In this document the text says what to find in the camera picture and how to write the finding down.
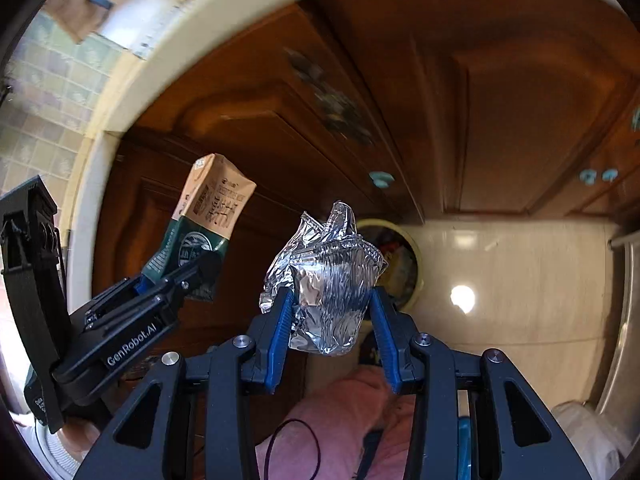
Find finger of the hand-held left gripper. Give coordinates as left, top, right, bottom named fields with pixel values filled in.
left=149, top=254, right=224, bottom=312
left=84, top=271, right=177, bottom=330

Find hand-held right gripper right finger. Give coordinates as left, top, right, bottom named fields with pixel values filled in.
left=369, top=286, right=591, bottom=480

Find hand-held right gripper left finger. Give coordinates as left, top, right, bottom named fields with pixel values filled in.
left=72, top=287, right=296, bottom=480

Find cream rimmed dark bin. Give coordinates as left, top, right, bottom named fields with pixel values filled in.
left=357, top=217, right=426, bottom=321

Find silver foil wrapper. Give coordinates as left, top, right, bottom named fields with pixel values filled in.
left=259, top=201, right=388, bottom=357

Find tan green snack packet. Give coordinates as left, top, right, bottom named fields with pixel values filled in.
left=141, top=154, right=257, bottom=303

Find person's pink fleece trousers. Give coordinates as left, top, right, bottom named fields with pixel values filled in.
left=255, top=365, right=421, bottom=480

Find brown wooden cabinet door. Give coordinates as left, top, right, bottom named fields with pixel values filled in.
left=92, top=127, right=311, bottom=411
left=310, top=0, right=601, bottom=218
left=117, top=2, right=426, bottom=226

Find dark flower door sticker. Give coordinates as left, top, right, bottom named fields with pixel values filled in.
left=282, top=47, right=376, bottom=146

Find white plastic bag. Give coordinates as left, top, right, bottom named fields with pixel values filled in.
left=550, top=402, right=631, bottom=476

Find silver white appliance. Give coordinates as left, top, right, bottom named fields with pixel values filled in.
left=592, top=225, right=640, bottom=411

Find thin black cable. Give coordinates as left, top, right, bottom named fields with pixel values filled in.
left=263, top=419, right=321, bottom=480

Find light wooden wall cupboard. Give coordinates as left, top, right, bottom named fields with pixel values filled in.
left=44, top=0, right=166, bottom=45

